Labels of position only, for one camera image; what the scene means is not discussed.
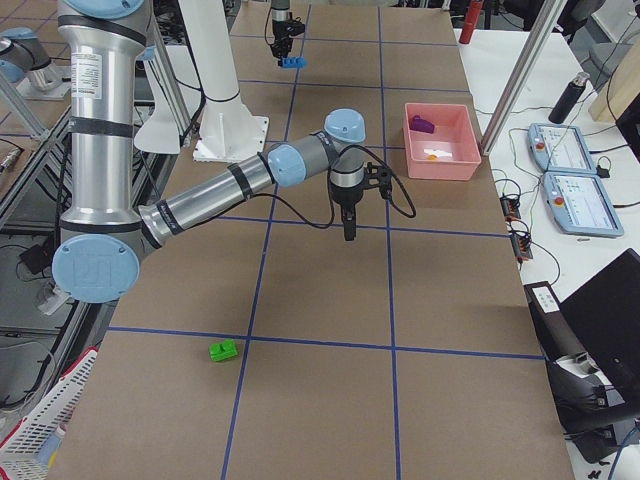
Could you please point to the orange usb hub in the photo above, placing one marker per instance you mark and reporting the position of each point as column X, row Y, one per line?
column 510, row 207
column 521, row 245

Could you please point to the aluminium frame post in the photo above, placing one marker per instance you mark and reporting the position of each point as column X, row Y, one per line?
column 535, row 42

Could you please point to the upper teach pendant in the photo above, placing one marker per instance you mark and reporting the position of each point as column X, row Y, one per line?
column 560, row 148

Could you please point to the black bottle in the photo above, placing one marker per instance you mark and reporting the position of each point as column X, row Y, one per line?
column 569, row 98

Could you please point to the lower teach pendant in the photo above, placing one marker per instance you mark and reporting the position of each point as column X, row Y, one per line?
column 580, row 205

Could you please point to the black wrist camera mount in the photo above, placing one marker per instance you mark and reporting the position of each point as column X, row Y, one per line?
column 378, row 177

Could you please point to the green block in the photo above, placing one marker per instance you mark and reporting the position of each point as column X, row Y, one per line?
column 222, row 351

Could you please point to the pink plastic box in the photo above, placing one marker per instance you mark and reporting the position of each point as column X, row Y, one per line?
column 454, row 142

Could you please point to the black laptop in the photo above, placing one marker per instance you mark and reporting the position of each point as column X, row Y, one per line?
column 604, row 315

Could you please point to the white plastic basket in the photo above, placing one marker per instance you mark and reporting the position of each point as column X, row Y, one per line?
column 30, row 449

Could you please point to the white camera stand post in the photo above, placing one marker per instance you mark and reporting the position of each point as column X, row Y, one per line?
column 228, row 131

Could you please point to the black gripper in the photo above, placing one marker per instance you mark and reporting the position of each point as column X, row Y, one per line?
column 346, row 197
column 278, row 31

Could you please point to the long blue block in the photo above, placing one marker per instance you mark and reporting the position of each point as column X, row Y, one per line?
column 292, row 62

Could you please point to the lower orange usb hub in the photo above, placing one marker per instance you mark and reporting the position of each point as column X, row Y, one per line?
column 521, row 245

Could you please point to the red bottle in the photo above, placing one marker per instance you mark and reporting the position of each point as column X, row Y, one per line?
column 474, row 10

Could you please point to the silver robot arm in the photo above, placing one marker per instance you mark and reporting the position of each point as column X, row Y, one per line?
column 104, row 235
column 280, row 10

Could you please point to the purple block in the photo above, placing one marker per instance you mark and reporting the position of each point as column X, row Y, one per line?
column 419, row 124

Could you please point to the upper orange usb hub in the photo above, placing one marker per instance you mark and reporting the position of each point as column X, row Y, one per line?
column 510, row 207

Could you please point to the teach pendant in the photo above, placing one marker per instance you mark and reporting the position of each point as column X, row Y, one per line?
column 580, row 205
column 560, row 148

